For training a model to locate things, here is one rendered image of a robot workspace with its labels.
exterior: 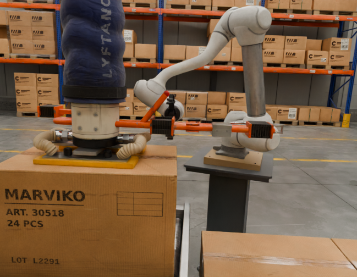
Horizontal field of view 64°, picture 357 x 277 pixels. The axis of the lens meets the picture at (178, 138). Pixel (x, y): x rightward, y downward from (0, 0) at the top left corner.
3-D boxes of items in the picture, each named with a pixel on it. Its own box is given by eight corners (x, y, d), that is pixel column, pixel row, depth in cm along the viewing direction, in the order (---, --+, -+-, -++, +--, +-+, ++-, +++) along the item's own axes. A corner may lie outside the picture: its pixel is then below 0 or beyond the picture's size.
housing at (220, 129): (212, 136, 102) (212, 124, 101) (210, 133, 109) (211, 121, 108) (231, 137, 102) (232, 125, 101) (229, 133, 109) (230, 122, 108)
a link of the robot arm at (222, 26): (207, 29, 156) (222, 27, 144) (224, 3, 157) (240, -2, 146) (221, 45, 163) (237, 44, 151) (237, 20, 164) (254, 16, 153)
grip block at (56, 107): (37, 117, 130) (37, 106, 129) (47, 114, 138) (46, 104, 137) (55, 117, 129) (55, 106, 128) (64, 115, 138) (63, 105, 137)
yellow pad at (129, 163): (32, 164, 96) (31, 150, 95) (47, 156, 106) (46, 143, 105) (133, 170, 94) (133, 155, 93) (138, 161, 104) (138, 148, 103)
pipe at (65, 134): (34, 153, 97) (33, 136, 96) (66, 137, 121) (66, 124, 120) (134, 158, 96) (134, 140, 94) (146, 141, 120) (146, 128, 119)
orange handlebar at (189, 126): (21, 125, 105) (21, 115, 104) (59, 114, 135) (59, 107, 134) (276, 136, 101) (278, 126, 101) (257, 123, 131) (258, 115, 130)
